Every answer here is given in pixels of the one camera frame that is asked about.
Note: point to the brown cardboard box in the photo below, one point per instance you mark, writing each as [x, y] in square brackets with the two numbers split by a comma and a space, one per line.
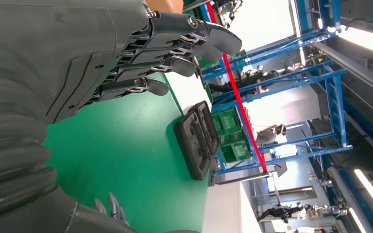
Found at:
[164, 4]

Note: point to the green plastic crate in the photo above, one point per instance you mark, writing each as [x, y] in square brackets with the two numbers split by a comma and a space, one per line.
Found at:
[231, 138]

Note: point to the person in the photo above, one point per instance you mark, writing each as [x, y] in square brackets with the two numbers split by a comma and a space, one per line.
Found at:
[267, 136]

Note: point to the white tilted table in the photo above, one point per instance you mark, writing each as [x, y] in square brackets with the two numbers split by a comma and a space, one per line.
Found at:
[222, 209]

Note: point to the black foam-lined case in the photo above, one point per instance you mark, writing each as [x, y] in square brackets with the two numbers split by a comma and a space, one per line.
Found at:
[196, 144]

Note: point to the red horizontal bar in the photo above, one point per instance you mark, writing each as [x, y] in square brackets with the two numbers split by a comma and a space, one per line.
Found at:
[240, 96]

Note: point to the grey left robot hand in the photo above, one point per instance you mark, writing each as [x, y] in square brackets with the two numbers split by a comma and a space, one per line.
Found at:
[61, 48]

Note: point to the blue metal rack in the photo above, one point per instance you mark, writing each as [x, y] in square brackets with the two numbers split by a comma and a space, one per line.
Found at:
[337, 112]

